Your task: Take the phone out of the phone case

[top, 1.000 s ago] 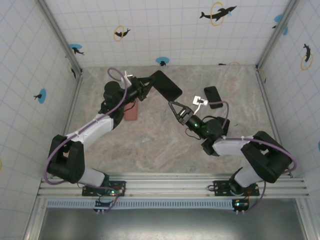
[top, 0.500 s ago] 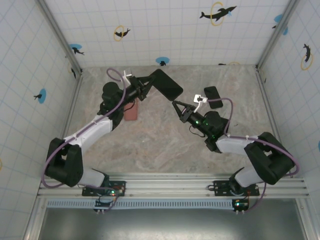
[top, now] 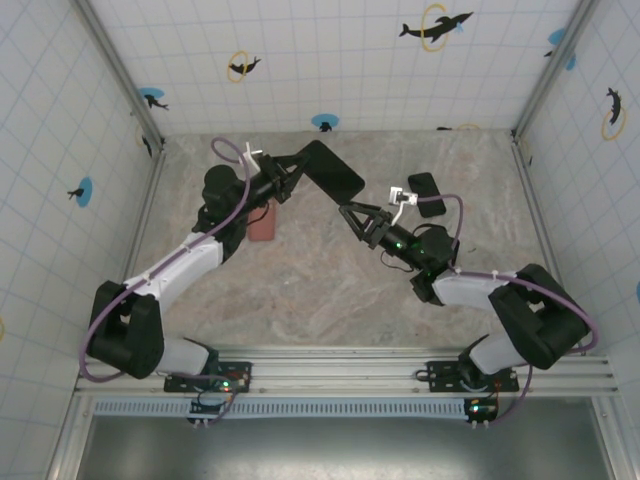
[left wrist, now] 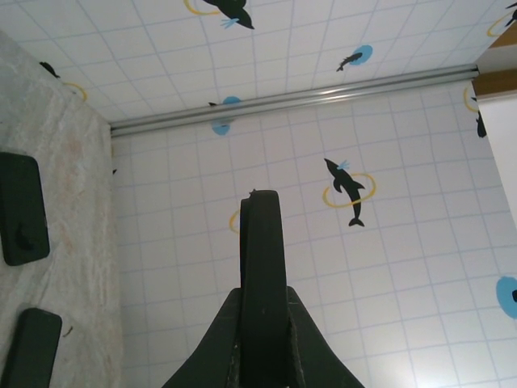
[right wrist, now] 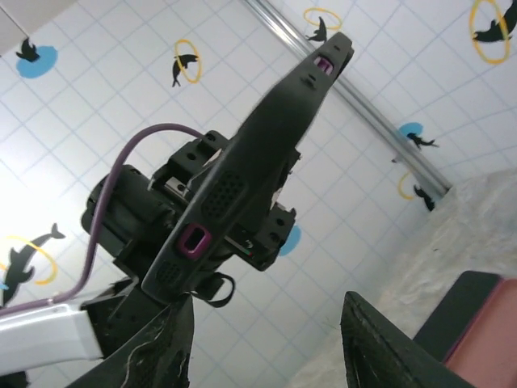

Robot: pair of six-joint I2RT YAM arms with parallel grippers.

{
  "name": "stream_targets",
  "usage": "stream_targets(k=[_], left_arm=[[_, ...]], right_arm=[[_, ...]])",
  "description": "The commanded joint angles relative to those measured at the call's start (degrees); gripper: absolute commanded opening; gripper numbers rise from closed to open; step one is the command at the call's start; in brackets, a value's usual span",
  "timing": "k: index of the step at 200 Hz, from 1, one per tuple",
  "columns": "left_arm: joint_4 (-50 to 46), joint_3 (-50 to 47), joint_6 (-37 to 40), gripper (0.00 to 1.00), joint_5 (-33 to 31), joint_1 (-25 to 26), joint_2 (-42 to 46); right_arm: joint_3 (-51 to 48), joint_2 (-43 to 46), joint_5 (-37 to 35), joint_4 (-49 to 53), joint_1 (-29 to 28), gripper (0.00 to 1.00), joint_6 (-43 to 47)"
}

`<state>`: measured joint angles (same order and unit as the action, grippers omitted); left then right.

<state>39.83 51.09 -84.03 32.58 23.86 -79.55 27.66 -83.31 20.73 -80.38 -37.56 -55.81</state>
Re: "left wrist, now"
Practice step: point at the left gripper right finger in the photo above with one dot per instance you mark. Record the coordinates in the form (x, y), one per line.
(319, 359)

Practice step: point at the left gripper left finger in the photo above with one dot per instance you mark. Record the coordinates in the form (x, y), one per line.
(214, 355)

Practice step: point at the black phone case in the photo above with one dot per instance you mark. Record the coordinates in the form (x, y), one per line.
(54, 351)
(264, 262)
(24, 259)

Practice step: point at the white cabinet with wood edge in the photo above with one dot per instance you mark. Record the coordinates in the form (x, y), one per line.
(497, 83)

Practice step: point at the aluminium corner post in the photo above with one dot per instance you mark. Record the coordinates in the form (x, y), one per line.
(282, 102)

